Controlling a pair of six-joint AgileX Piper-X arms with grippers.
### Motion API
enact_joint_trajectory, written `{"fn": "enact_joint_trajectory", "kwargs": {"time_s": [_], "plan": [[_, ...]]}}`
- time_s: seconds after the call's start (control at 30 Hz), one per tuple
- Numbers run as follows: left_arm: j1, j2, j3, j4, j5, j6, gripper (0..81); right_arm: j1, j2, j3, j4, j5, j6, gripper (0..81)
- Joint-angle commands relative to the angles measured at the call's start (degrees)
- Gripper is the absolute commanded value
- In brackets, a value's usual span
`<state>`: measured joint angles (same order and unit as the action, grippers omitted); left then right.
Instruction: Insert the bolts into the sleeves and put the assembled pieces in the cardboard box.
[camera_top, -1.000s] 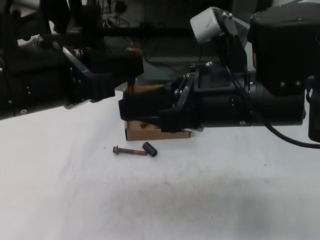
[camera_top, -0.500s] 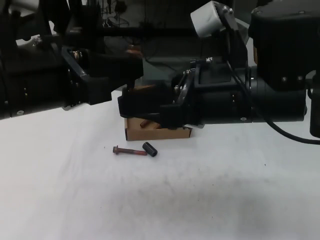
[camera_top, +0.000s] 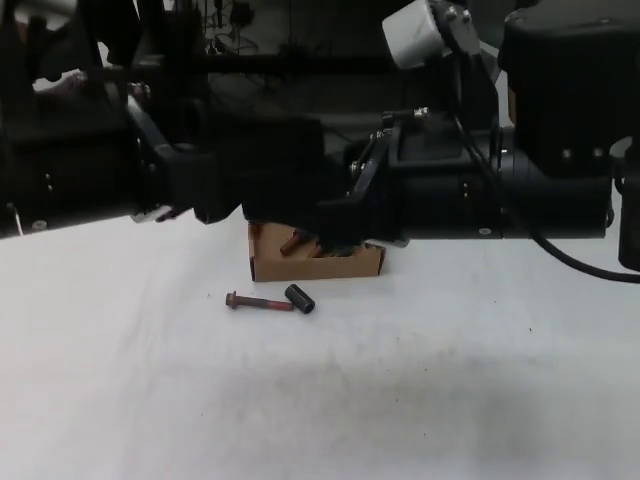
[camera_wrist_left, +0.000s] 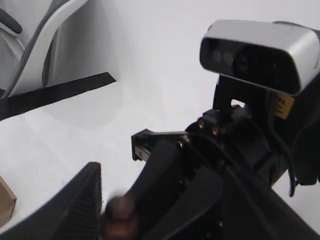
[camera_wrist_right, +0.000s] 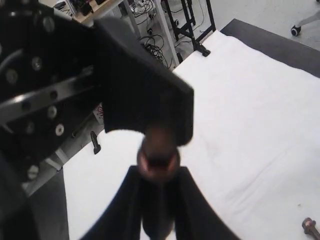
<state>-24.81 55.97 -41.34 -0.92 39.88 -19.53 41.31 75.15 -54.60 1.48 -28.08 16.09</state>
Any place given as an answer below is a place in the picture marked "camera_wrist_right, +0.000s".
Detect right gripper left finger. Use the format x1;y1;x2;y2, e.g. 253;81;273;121
79;165;145;240

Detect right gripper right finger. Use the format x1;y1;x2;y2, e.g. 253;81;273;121
174;166;241;240

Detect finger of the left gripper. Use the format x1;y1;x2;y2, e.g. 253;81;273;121
93;18;195;147

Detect black bolt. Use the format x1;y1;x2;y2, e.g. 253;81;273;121
90;130;102;156

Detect white desk leg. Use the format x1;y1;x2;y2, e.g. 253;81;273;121
154;0;185;69

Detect wooden desk top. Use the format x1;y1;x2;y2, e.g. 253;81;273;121
74;0;126;24

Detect copper sleeve with bolt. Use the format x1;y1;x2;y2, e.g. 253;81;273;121
301;217;320;236

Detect black chair caster wheel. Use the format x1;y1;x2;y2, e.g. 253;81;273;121
290;24;304;37

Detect black cable coil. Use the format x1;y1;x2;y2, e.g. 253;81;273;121
139;34;169;69

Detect black metal frame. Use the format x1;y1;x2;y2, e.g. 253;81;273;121
164;0;217;52

